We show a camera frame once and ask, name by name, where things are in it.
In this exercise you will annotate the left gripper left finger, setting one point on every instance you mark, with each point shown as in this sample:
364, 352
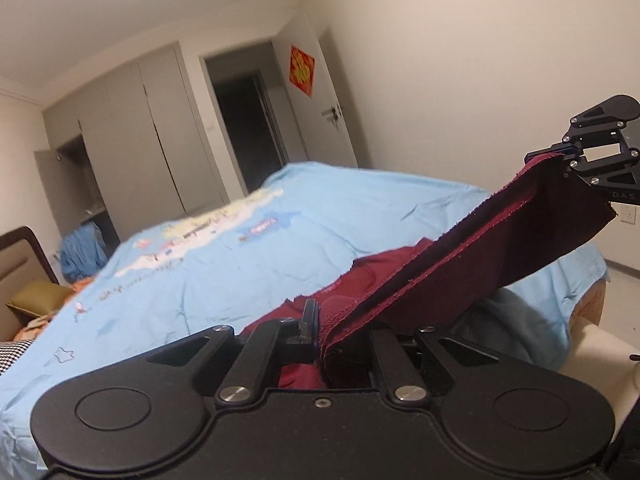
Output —
234, 371

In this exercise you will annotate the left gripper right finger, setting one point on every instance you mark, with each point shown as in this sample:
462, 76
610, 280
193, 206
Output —
413, 371

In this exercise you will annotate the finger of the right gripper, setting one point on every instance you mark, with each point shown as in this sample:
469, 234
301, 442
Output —
564, 149

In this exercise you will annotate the dark red knit garment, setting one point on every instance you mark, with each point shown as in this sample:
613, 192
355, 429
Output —
545, 214

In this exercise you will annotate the blue clothes pile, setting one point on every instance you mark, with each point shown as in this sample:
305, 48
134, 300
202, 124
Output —
82, 253

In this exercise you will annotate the light blue bed quilt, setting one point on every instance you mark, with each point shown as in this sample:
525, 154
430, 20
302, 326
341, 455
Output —
297, 234

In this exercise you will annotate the grey blue garment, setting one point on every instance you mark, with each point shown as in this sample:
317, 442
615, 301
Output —
531, 325

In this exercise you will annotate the yellow green pillow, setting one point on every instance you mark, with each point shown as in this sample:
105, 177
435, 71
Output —
39, 298

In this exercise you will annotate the houndstooth pillow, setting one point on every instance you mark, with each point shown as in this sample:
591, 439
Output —
11, 351

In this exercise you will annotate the grey wardrobe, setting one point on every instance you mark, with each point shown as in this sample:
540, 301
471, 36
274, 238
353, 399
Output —
128, 150

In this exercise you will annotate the red door decoration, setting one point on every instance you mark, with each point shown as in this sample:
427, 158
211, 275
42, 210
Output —
301, 71

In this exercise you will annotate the white room door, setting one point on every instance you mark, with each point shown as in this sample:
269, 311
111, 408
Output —
323, 141

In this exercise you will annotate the white wall socket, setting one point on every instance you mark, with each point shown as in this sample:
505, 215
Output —
628, 214

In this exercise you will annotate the door handle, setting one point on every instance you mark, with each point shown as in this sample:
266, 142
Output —
332, 114

